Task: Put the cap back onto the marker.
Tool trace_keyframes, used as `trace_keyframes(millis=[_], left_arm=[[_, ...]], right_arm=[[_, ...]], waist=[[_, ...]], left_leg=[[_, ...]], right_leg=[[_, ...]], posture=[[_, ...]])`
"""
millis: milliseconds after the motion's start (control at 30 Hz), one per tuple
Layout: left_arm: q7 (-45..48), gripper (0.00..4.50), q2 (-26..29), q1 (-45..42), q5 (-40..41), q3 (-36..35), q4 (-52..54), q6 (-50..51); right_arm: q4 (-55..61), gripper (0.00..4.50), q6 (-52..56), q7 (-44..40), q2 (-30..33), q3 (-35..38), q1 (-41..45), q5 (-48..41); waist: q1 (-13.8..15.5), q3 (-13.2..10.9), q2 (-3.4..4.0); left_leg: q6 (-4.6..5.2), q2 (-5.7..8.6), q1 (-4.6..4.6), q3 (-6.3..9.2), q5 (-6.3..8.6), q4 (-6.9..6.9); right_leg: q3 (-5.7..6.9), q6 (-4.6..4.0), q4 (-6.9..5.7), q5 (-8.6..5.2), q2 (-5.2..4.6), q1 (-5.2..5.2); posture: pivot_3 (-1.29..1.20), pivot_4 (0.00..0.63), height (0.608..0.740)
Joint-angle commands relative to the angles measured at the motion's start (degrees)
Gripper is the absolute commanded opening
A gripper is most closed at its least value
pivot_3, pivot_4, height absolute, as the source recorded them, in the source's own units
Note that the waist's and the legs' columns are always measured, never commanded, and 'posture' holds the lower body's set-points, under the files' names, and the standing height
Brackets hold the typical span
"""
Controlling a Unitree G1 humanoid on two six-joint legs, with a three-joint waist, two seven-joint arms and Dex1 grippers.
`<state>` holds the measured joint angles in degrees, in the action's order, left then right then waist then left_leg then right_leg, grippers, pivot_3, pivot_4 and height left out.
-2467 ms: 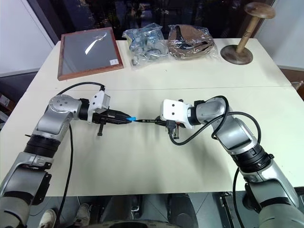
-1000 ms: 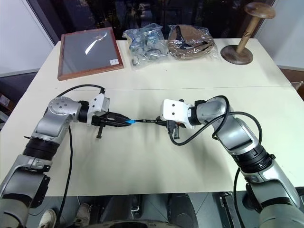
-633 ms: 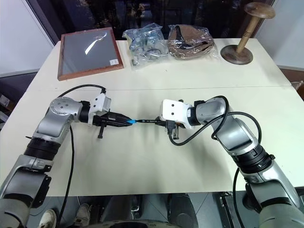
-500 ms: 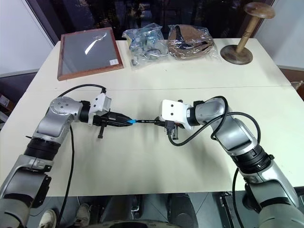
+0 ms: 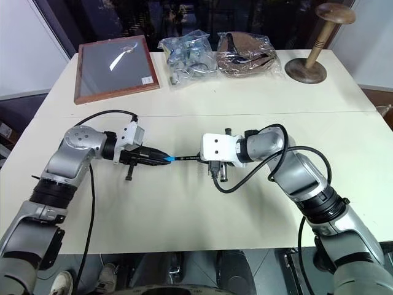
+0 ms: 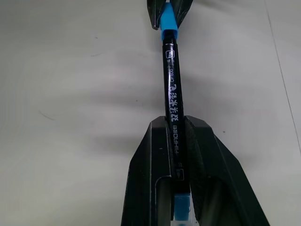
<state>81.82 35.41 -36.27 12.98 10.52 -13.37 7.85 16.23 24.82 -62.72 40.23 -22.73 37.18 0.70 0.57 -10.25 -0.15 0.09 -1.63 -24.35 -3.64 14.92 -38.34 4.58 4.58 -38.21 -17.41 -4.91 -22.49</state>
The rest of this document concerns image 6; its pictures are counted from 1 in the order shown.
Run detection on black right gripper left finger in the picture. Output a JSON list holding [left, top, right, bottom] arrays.
[[120, 115, 176, 226]]

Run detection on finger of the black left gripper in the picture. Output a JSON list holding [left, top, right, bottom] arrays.
[[170, 0, 194, 25], [146, 0, 166, 31]]

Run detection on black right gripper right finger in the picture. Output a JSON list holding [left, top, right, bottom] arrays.
[[184, 114, 271, 226]]

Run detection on blue marker cap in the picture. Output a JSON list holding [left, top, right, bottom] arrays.
[[159, 1, 180, 41]]

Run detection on black marker with white print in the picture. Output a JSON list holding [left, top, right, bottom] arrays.
[[161, 29, 198, 226]]

